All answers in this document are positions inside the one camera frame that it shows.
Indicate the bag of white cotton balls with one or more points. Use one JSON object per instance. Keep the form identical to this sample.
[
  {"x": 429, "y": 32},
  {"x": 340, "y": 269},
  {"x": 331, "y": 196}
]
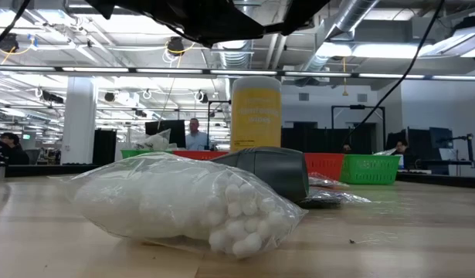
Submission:
[
  {"x": 163, "y": 201},
  {"x": 156, "y": 142}
]

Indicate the dark grey travel trimmer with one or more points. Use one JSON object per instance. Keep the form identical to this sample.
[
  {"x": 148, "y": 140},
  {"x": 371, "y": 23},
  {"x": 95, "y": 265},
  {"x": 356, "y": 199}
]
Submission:
[{"x": 275, "y": 170}]

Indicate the black round pad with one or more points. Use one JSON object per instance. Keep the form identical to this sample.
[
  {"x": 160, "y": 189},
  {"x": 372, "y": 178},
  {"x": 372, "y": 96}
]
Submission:
[
  {"x": 324, "y": 180},
  {"x": 385, "y": 152}
]

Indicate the clear plastic wrapper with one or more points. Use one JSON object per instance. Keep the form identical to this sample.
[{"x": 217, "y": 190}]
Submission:
[{"x": 330, "y": 197}]

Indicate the long ceiling light strip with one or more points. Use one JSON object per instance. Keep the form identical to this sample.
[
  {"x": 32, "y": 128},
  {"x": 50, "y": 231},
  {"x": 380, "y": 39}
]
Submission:
[{"x": 94, "y": 70}]

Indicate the yellow disinfecting wipes canister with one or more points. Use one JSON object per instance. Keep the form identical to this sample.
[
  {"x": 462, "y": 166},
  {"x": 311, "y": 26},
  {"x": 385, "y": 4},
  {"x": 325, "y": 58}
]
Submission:
[{"x": 256, "y": 116}]

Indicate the black partition panel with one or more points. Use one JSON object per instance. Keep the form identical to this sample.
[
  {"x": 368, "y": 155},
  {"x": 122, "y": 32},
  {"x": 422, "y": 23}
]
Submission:
[{"x": 299, "y": 139}]

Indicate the person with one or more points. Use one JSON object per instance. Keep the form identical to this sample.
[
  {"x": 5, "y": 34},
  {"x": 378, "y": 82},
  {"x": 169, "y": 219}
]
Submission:
[
  {"x": 402, "y": 148},
  {"x": 11, "y": 154},
  {"x": 196, "y": 141},
  {"x": 347, "y": 148}
]

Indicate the green plastic basket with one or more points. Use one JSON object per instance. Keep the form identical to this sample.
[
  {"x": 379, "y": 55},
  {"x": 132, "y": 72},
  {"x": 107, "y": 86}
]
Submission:
[
  {"x": 129, "y": 153},
  {"x": 370, "y": 170}
]

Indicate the black cabinet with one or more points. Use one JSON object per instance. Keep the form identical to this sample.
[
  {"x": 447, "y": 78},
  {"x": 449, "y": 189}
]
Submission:
[{"x": 104, "y": 146}]

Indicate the black ceiling camera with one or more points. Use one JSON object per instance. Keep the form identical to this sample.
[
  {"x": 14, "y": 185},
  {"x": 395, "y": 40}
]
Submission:
[
  {"x": 8, "y": 42},
  {"x": 176, "y": 46}
]

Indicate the large silver air duct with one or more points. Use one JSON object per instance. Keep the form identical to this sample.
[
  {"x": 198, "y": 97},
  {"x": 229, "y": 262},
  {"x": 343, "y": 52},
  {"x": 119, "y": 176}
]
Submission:
[{"x": 353, "y": 15}]

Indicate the ribbed silver air duct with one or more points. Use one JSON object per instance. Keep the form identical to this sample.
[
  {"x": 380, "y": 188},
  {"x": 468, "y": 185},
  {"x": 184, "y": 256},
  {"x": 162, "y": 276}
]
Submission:
[{"x": 235, "y": 58}]

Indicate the black stand frame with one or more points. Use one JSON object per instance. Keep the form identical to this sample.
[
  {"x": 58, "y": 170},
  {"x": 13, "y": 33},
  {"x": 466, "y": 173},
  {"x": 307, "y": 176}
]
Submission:
[{"x": 357, "y": 107}]

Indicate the black aluminium table frame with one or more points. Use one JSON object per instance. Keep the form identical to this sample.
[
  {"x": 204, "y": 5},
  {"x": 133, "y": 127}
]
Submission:
[{"x": 48, "y": 170}]

